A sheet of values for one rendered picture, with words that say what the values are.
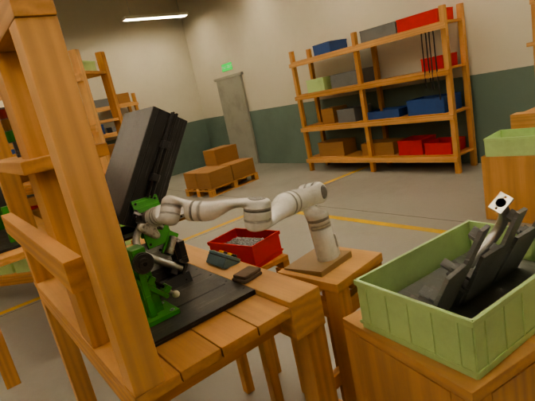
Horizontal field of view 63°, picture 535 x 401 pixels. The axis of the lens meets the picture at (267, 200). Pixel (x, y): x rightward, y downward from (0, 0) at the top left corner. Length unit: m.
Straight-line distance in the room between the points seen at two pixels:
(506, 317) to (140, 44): 11.13
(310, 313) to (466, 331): 0.57
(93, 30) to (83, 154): 10.43
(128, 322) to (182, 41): 11.38
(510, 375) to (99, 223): 1.12
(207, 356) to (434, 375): 0.64
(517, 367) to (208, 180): 6.93
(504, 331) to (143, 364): 0.96
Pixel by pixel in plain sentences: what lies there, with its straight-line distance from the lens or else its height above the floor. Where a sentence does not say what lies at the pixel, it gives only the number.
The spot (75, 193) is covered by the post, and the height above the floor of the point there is 1.45.
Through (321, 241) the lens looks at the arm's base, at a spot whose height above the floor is 0.96.
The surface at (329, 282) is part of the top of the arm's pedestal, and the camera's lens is 1.72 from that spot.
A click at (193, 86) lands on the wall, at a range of 12.27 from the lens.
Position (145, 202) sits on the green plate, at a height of 1.25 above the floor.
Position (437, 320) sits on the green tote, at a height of 0.93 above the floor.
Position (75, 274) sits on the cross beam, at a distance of 1.27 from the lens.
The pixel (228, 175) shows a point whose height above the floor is 0.28.
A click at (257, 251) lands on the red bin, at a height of 0.88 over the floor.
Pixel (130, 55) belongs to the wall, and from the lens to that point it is 11.70.
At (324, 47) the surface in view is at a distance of 7.71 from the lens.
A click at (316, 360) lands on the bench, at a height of 0.63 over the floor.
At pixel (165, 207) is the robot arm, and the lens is 1.53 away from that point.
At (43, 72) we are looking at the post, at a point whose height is 1.73.
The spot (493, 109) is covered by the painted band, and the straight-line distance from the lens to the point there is 6.85.
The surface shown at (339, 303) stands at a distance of 1.74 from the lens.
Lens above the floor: 1.59
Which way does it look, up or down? 14 degrees down
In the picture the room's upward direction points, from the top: 12 degrees counter-clockwise
